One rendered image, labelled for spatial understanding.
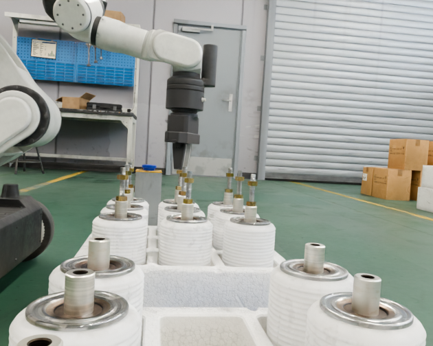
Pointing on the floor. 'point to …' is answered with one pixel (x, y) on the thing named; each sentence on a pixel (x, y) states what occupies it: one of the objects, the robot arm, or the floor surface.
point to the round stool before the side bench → (27, 162)
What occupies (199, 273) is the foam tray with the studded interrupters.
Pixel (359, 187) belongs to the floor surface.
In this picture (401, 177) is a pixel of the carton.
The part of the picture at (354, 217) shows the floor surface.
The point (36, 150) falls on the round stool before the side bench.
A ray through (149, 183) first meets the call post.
